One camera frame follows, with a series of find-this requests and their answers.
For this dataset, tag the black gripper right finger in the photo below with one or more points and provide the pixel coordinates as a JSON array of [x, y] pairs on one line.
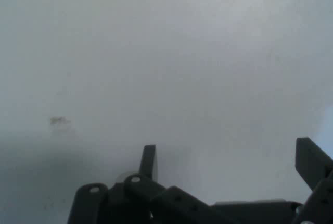
[[312, 161]]

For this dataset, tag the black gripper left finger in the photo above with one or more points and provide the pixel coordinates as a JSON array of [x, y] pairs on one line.
[[145, 198]]

